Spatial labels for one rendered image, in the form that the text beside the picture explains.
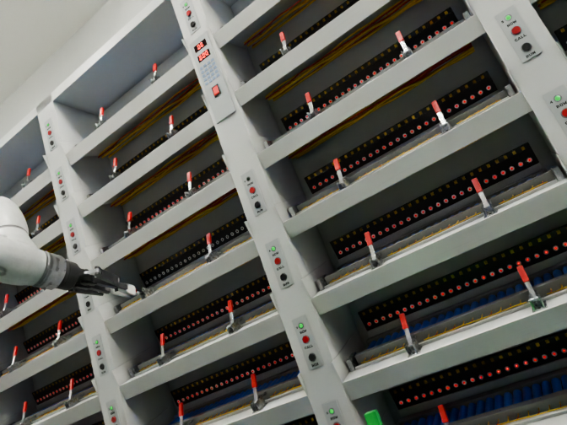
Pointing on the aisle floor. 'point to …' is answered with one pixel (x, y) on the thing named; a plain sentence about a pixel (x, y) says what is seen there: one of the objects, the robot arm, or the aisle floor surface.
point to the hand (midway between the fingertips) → (122, 289)
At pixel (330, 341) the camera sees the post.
